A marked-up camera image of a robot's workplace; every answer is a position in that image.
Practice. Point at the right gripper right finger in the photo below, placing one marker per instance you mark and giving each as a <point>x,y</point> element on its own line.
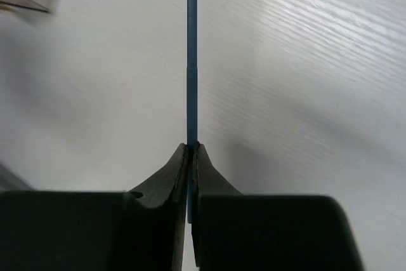
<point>233,231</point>

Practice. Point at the blue chopstick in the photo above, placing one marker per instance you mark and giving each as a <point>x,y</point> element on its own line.
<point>192,76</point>

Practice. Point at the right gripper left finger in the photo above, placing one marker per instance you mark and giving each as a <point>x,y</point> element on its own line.
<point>141,229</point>

